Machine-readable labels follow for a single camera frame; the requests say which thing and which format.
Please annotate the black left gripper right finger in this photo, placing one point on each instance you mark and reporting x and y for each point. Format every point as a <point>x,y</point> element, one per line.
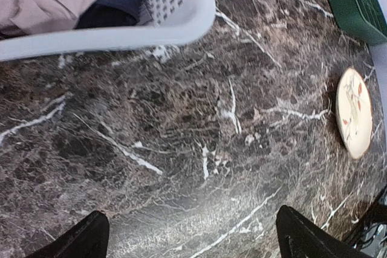
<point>299,237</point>

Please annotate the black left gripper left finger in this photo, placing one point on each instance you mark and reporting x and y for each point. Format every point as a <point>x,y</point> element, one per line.
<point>88,238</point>

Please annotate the round floral ceramic plate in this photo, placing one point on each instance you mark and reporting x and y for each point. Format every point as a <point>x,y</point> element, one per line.
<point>354,115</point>

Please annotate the green compartment organizer tray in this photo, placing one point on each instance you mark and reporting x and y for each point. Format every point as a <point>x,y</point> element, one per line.
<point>361,19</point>

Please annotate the navy blue garment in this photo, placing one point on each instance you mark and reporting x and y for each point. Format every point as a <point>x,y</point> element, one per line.
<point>111,13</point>

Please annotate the white perforated plastic basket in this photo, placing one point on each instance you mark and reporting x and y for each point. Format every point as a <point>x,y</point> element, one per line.
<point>164,22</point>

